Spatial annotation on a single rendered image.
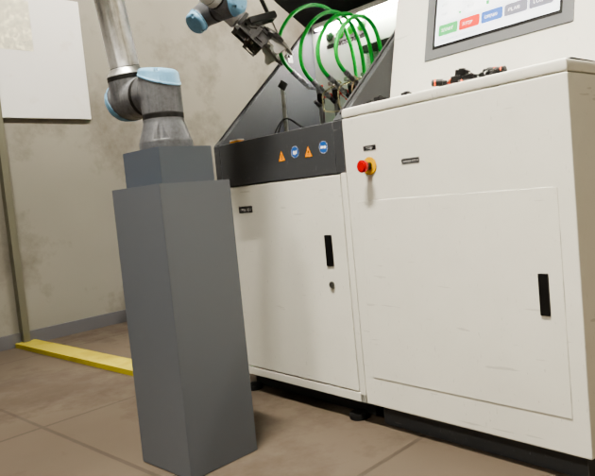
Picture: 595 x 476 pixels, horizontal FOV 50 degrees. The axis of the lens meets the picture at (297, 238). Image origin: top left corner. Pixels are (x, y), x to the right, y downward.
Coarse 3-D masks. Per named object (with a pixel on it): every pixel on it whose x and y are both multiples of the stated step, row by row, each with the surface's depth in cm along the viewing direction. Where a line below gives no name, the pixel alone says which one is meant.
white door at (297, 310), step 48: (240, 192) 234; (288, 192) 213; (336, 192) 196; (240, 240) 238; (288, 240) 216; (336, 240) 199; (288, 288) 220; (336, 288) 201; (288, 336) 223; (336, 336) 204; (336, 384) 207
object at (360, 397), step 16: (320, 176) 204; (352, 240) 194; (352, 256) 194; (352, 272) 195; (352, 288) 196; (352, 304) 197; (256, 368) 240; (256, 384) 245; (272, 384) 245; (288, 384) 237; (304, 384) 219; (320, 384) 213; (336, 400) 218; (352, 400) 212; (352, 416) 203
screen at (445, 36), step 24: (432, 0) 196; (456, 0) 189; (480, 0) 182; (504, 0) 176; (528, 0) 171; (552, 0) 165; (432, 24) 195; (456, 24) 188; (480, 24) 181; (504, 24) 175; (528, 24) 170; (552, 24) 164; (432, 48) 194; (456, 48) 187
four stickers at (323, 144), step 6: (318, 144) 200; (324, 144) 198; (282, 150) 213; (294, 150) 209; (306, 150) 204; (312, 150) 202; (324, 150) 198; (282, 156) 213; (294, 156) 209; (306, 156) 205; (312, 156) 203
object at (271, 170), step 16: (304, 128) 204; (320, 128) 198; (224, 144) 239; (240, 144) 231; (256, 144) 224; (272, 144) 217; (288, 144) 211; (304, 144) 205; (224, 160) 240; (240, 160) 232; (256, 160) 225; (272, 160) 218; (288, 160) 212; (304, 160) 206; (320, 160) 200; (224, 176) 241; (240, 176) 233; (256, 176) 226; (272, 176) 219; (288, 176) 212; (304, 176) 206
